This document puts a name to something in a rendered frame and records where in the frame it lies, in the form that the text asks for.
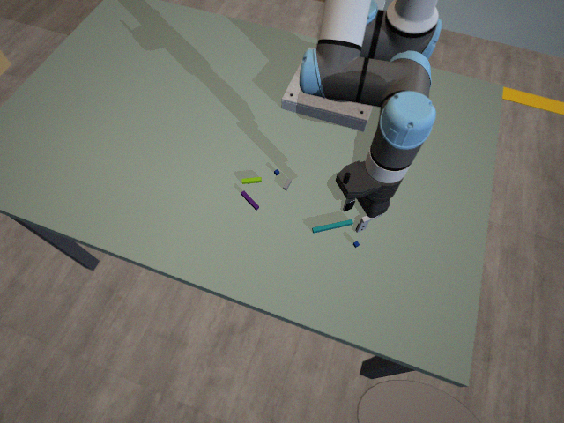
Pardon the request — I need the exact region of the purple rod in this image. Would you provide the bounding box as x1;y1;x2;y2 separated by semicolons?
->
241;190;259;210

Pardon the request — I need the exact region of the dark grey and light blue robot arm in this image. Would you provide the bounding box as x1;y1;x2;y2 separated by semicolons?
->
300;0;442;171

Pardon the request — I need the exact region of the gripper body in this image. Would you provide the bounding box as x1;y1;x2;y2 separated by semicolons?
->
336;149;410;218

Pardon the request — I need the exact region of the lime green rod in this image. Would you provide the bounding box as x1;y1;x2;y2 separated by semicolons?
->
242;177;262;184

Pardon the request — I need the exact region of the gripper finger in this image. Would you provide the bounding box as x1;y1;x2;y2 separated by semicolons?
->
343;198;355;212
355;214;382;233

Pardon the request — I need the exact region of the turquoise rod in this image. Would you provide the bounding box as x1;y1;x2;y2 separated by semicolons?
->
312;219;353;234

